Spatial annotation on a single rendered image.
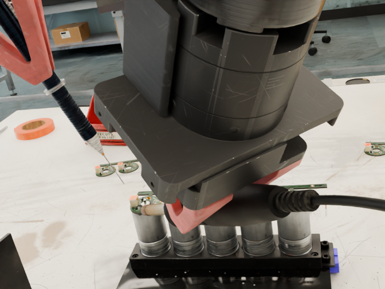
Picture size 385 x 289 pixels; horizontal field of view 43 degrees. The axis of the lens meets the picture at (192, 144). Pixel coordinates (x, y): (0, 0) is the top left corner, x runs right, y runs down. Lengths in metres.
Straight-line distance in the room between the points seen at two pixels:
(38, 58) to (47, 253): 0.21
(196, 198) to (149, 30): 0.07
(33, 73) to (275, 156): 0.18
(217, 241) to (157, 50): 0.21
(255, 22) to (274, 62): 0.02
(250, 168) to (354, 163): 0.33
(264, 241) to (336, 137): 0.25
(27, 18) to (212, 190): 0.17
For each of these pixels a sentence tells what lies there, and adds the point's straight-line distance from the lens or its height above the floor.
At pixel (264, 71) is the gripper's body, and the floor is 0.95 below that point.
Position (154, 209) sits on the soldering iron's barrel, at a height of 0.83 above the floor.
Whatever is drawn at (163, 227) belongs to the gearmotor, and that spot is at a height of 0.79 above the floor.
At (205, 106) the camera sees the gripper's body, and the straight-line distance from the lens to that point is 0.19.
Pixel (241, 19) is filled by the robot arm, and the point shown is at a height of 0.97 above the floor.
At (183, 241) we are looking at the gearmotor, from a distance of 0.38.
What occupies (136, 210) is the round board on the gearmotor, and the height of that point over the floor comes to 0.81.
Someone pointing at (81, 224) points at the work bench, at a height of 0.75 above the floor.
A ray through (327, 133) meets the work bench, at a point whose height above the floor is 0.75.
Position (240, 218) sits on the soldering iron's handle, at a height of 0.87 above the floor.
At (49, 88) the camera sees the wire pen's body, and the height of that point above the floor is 0.92.
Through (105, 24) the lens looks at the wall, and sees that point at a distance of 5.19.
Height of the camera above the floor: 1.00
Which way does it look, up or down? 24 degrees down
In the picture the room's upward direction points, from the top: 10 degrees counter-clockwise
